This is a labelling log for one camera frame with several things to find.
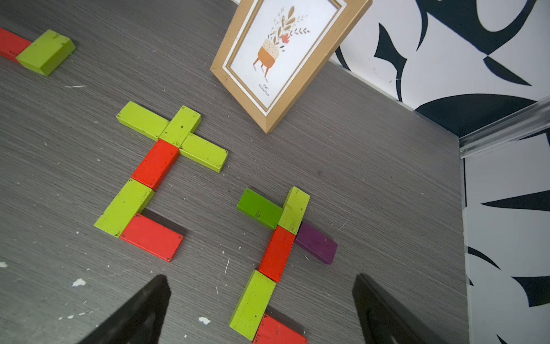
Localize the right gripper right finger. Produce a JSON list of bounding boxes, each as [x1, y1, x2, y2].
[[352, 273, 445, 343]]

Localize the red block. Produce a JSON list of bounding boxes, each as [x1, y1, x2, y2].
[[120, 214, 184, 262], [252, 314, 309, 344], [131, 139, 180, 191], [0, 29, 31, 63], [259, 226, 296, 283]]

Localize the lime block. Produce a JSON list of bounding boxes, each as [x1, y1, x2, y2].
[[17, 30, 76, 77], [180, 133, 229, 173], [229, 269, 276, 341], [94, 179, 156, 237], [278, 186, 310, 235], [116, 101, 169, 141], [159, 106, 201, 148]]

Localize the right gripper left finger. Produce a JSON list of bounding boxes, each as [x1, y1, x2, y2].
[[80, 275, 171, 343]]

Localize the wooden picture frame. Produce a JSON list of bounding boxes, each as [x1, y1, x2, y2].
[[211, 1, 372, 133]]

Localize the green block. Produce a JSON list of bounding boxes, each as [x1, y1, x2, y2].
[[237, 188, 283, 230]]

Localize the purple block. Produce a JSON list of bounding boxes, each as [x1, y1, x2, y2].
[[295, 222, 338, 265]]

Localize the lime block top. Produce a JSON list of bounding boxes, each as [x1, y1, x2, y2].
[[116, 101, 169, 141]]

